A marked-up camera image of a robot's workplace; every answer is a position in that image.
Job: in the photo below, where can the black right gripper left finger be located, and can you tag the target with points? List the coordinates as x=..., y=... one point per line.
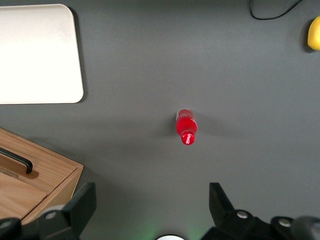
x=80, y=207

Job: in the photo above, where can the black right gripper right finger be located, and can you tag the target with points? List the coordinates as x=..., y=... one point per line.
x=222, y=215

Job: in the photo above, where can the wooden drawer with notched front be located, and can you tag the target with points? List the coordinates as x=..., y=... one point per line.
x=20, y=197

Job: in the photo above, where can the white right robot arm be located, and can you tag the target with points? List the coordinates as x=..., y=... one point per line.
x=170, y=237

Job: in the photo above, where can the wooden two-drawer cabinet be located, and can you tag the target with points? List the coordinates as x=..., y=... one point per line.
x=67, y=185

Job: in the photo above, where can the wooden drawer with plain front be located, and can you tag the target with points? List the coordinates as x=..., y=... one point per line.
x=50, y=160

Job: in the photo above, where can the small red bottle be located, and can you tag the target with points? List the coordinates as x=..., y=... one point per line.
x=186, y=125

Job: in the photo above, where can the cream rectangular tray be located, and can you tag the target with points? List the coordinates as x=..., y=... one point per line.
x=37, y=55

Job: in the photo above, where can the yellow lemon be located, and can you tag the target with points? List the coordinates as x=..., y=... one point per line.
x=315, y=33

